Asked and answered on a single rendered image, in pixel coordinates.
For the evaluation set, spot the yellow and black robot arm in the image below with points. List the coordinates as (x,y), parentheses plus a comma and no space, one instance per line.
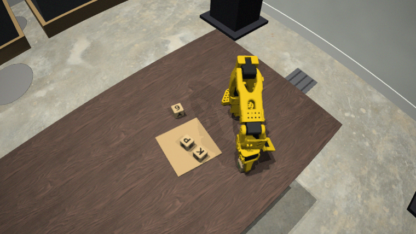
(246,101)

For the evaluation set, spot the beige flat mat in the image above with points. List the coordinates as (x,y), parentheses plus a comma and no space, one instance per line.
(181,160)

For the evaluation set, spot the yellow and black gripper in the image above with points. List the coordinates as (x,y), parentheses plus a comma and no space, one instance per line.
(249,155)

